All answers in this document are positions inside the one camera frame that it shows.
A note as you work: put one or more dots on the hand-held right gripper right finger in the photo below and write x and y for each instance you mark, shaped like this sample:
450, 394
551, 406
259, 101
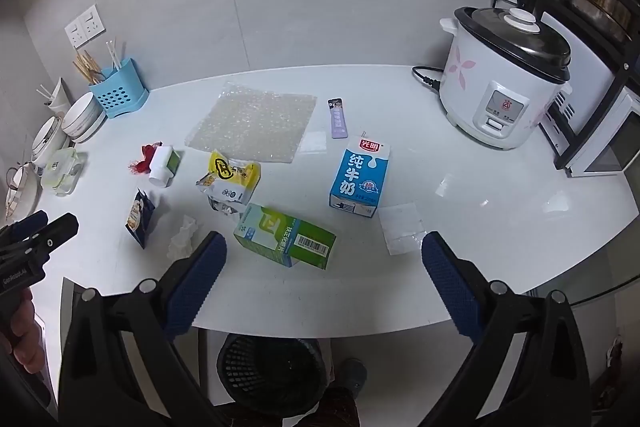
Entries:
450, 287

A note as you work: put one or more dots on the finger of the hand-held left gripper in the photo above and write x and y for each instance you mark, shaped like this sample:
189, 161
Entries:
25, 224
50, 234

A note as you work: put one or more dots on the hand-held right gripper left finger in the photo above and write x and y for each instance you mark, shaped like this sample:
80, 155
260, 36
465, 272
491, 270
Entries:
195, 282

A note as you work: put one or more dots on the yellow snack bag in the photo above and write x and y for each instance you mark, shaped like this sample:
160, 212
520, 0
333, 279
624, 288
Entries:
227, 174

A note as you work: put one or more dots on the red mesh net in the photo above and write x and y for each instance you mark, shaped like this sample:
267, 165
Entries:
141, 158

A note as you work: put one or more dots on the blue and white milk carton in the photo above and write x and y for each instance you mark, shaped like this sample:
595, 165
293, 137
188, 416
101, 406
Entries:
357, 177

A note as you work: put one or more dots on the clear bubble wrap sheet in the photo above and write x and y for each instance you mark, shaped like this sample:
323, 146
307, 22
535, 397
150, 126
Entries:
250, 122

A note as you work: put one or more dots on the person's left hand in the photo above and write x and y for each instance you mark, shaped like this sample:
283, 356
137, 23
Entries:
26, 334

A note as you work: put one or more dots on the crumpled white tissue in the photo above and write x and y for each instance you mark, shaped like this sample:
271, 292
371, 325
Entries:
182, 239

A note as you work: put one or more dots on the clear food container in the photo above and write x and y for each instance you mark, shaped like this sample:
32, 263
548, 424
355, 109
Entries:
62, 172

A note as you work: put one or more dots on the clear plastic wrapper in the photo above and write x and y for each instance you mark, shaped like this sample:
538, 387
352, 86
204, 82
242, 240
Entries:
400, 227

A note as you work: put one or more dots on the dark blue snack packet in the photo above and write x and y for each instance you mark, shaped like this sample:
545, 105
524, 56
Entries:
136, 219

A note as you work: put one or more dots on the white patterned bowl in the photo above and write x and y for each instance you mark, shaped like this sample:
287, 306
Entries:
50, 139

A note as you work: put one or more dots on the green and white box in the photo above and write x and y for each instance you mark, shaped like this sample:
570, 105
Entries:
300, 234

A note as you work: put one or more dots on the white bowl with dark rim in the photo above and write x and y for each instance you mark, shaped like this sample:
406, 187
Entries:
85, 117

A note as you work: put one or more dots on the white bottle with green label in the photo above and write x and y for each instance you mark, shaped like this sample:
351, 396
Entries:
161, 162

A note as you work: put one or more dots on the white cup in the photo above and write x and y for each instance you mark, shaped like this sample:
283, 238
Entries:
61, 99

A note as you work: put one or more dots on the person's blue shoe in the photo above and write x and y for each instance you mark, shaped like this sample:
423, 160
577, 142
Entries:
352, 374

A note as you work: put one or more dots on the blue utensil holder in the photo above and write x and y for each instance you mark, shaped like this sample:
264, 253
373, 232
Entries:
117, 92

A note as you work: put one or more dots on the person's leg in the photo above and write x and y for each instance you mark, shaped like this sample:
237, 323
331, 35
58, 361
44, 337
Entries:
335, 409

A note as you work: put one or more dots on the bundle of wooden chopsticks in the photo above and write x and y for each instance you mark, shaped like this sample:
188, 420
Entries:
87, 67

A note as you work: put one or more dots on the small clear plastic piece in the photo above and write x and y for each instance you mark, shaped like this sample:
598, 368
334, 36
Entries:
312, 142

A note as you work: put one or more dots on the white utensils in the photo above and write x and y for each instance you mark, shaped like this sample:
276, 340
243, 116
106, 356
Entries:
114, 54

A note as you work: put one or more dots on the purple sachet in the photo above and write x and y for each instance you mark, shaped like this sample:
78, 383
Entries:
339, 122

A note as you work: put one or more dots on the white rice cooker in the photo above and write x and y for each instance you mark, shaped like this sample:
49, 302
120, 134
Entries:
480, 77

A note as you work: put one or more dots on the white microwave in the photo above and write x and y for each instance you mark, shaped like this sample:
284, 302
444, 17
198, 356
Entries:
605, 137

